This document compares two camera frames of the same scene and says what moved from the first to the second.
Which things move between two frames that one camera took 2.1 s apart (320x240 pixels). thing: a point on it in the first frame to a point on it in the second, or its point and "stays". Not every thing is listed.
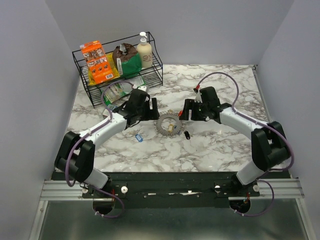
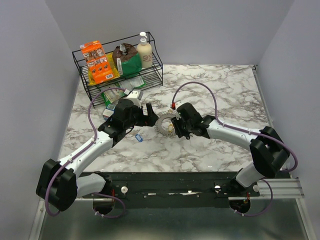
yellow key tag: x=170 y=128 stays
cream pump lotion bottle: x=144 y=51 stays
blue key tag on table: x=139 y=138 stays
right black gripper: x=189 y=104 to x=180 y=132
